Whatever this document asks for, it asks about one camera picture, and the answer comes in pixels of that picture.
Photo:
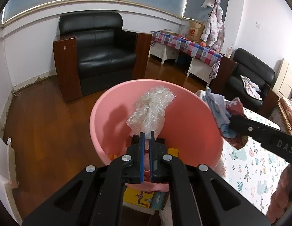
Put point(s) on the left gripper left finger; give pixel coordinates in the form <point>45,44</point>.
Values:
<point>108,185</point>

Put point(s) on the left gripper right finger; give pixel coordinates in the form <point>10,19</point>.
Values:
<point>165,168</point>

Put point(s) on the clear bubble wrap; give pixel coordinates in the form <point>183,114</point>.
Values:
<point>149,111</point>

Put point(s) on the red blue paper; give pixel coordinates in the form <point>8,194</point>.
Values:
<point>222,110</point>

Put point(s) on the pink right sleeve forearm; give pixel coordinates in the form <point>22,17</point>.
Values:
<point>281,199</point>

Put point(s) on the bed with brown blanket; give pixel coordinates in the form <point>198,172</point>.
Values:
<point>282,115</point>

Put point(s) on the colourful box under bucket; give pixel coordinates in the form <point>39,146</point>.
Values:
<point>145,201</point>

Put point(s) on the floral bear tablecloth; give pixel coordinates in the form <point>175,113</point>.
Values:
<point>252,171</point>

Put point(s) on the pink plastic bucket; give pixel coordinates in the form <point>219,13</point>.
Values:
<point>186,123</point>

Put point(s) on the folded cloth on armchair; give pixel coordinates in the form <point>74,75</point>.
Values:
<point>251,88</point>

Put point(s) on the white headboard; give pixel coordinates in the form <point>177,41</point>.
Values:
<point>283,84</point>

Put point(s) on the black leather armchair right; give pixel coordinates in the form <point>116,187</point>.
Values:
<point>228,81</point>

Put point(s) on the black leather armchair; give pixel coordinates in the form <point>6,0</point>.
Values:
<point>94,53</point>
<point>228,81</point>

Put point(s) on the white low bench table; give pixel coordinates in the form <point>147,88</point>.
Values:
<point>186,63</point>

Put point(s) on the drink cup with straw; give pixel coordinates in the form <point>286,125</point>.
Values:
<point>229,52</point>

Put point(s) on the plaid checkered tablecloth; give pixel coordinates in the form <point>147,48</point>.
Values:
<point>203,59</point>

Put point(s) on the black leather armchair left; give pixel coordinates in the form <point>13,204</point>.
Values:
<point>94,53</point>

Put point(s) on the orange fruit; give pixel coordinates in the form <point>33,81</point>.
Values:
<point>203,44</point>

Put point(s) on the floral puffer jacket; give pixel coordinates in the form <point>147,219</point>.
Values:
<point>214,31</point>

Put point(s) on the brown paper bag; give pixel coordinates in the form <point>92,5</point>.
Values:
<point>195,31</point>

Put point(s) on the white hat on hook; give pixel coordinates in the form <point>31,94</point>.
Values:
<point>208,4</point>

